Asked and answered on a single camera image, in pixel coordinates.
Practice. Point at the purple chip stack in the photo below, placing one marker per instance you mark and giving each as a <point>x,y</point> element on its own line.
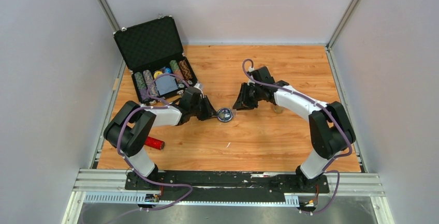
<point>149,80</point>

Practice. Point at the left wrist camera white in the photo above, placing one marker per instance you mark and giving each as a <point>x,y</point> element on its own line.
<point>199,86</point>

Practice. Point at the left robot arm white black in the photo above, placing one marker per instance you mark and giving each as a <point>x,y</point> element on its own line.
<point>129,129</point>

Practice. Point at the orange black chip stack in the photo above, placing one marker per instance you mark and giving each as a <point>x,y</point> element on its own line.
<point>185,70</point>

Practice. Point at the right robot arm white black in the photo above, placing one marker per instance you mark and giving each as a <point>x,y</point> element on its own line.
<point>331,131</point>

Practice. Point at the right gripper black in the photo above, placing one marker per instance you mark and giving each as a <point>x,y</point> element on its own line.
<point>242,102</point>

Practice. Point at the red glitter tube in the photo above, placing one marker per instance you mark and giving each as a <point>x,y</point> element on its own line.
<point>154,143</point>

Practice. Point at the black poker chip case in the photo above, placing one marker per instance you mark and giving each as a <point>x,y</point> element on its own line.
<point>151,46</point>

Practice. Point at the yellow dealer button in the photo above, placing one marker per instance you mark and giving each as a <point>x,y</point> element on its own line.
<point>157,74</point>

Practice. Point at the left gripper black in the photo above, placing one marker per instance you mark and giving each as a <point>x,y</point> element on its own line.
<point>210,112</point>

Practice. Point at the pink green chip stack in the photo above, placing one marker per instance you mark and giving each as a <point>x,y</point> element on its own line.
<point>176,70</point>

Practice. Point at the blue playing card deck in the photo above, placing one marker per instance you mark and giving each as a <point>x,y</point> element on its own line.
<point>166,84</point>

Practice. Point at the clear pill bottle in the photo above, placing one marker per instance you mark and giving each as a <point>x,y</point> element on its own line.
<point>277,109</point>

